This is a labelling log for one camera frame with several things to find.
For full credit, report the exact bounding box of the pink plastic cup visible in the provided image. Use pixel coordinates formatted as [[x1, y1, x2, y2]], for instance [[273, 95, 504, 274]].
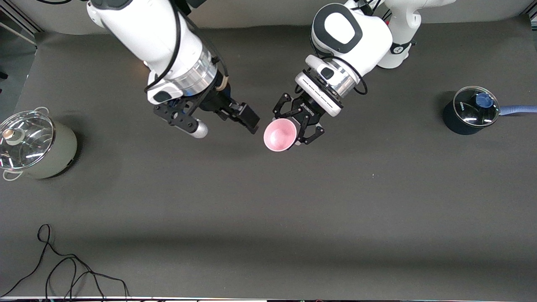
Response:
[[263, 118, 297, 152]]

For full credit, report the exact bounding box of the dark grey table mat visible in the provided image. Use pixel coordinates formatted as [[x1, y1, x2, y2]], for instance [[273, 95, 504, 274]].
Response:
[[0, 15, 537, 300]]

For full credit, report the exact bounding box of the dark blue saucepan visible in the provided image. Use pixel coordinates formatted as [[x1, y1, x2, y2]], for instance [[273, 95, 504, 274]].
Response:
[[443, 86, 537, 135]]

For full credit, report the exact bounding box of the glass lid with blue knob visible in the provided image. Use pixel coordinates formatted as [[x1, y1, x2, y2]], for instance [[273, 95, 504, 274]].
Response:
[[453, 86, 501, 127]]

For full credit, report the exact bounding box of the sage green cooking pot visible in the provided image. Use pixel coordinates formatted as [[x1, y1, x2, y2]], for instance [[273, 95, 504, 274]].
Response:
[[0, 107, 78, 182]]

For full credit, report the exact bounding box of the glass pot lid steel rim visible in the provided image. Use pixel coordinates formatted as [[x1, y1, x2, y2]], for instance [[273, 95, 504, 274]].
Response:
[[0, 110, 56, 172]]

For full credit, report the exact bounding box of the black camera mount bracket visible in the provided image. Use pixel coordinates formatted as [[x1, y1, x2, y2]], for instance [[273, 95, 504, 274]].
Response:
[[153, 101, 200, 134]]

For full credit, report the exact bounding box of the grey metal frame bar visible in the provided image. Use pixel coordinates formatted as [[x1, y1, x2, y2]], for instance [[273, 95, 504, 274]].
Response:
[[0, 6, 43, 46]]

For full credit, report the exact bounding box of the thin black loose cable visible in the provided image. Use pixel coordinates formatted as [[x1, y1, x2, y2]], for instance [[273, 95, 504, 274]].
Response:
[[0, 224, 130, 301]]

